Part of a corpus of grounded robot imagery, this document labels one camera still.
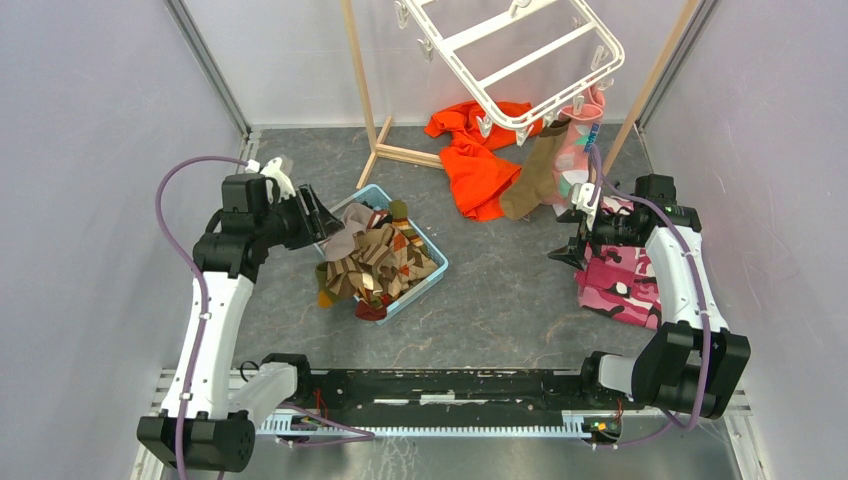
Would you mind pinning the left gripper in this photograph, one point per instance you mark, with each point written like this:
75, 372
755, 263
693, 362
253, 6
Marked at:
322, 222

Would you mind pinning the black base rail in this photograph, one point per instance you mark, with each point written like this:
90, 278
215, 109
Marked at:
452, 399

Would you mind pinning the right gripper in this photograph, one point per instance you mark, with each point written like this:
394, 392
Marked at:
573, 253

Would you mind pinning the brown tan sock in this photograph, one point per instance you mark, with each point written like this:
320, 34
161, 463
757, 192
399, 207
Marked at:
536, 183

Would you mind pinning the pink sock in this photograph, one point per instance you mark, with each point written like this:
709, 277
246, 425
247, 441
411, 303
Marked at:
569, 162
593, 112

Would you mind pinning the white clip hanger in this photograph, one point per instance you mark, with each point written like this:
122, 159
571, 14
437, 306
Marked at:
523, 62

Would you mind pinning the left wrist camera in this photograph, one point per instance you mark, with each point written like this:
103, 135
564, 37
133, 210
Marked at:
277, 168

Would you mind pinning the wooden drying rack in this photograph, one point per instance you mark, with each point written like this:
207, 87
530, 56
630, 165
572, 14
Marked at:
379, 148

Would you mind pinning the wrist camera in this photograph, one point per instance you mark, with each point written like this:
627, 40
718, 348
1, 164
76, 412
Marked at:
585, 198
277, 168

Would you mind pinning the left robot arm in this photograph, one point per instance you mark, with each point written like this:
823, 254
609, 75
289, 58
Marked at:
202, 424

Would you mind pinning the pile of socks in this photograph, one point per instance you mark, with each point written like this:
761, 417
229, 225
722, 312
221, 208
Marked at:
385, 265

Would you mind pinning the pink camouflage backpack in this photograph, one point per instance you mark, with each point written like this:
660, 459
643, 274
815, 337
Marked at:
619, 282

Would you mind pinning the olive green striped sock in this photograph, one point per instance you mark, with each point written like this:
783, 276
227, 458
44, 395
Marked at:
325, 297

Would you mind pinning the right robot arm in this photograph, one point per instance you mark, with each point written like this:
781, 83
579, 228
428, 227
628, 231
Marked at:
693, 363

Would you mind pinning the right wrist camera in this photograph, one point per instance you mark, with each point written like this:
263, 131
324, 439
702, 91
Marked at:
585, 198

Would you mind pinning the orange shirt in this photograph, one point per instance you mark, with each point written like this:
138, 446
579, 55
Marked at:
477, 177

